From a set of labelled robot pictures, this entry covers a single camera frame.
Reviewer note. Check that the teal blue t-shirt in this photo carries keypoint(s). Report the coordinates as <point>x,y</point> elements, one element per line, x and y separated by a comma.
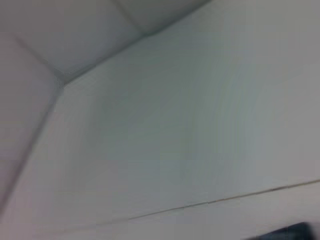
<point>290,232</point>

